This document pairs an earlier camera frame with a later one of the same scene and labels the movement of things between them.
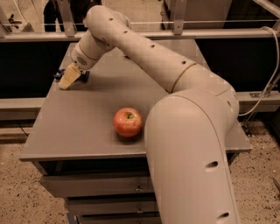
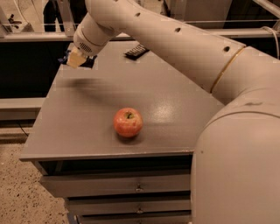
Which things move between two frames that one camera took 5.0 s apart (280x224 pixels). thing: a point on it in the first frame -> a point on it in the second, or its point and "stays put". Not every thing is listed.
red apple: x=127 y=122 stays put
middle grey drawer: x=79 y=207 stays put
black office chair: x=80 y=9 stays put
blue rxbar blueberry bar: x=83 y=77 -> x=88 y=62
